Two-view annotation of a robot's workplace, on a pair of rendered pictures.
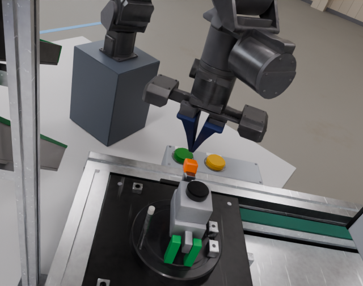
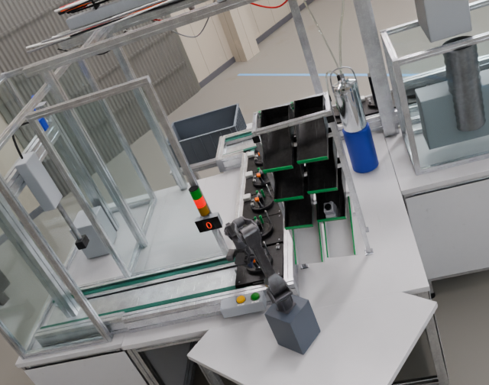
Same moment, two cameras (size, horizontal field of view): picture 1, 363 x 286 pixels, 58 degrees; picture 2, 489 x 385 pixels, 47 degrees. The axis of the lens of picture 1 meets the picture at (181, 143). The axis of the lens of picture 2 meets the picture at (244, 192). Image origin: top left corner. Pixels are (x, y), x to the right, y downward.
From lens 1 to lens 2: 2.78 m
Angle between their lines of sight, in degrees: 107
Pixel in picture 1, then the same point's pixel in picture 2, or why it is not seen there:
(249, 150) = (213, 356)
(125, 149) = not seen: hidden behind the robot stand
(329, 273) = (205, 287)
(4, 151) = not seen: hidden behind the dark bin
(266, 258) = (228, 283)
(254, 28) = not seen: hidden behind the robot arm
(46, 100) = (338, 338)
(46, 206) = (310, 286)
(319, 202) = (198, 301)
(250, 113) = (232, 251)
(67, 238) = (290, 256)
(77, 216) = (289, 262)
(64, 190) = (306, 294)
